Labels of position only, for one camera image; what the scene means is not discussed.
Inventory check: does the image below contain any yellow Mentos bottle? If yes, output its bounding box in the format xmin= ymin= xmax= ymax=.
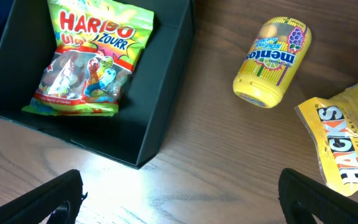
xmin=232 ymin=17 xmax=312 ymax=108

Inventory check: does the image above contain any yellow Hacks candy bag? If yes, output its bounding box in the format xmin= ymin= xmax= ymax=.
xmin=295 ymin=84 xmax=358 ymax=196

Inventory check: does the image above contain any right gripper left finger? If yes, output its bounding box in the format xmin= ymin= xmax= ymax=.
xmin=0 ymin=169 xmax=88 ymax=224

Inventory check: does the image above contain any green Haribo gummy bag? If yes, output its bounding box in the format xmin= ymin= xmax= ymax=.
xmin=23 ymin=0 xmax=155 ymax=116

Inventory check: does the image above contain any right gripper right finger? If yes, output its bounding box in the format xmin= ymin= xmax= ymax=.
xmin=278 ymin=168 xmax=358 ymax=224

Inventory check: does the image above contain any dark green open box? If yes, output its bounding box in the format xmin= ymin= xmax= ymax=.
xmin=0 ymin=0 xmax=195 ymax=168

